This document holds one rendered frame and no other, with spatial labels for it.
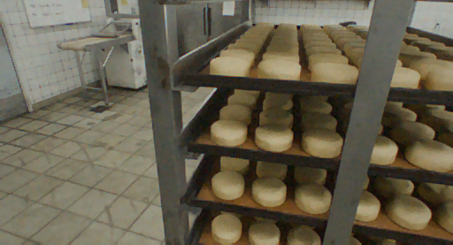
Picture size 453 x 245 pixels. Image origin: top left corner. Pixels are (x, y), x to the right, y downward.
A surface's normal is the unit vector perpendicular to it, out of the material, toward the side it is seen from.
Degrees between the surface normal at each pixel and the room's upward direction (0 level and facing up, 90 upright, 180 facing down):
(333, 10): 90
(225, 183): 0
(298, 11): 90
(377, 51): 90
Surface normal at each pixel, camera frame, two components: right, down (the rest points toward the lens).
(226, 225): 0.01, -0.91
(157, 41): -0.22, 0.40
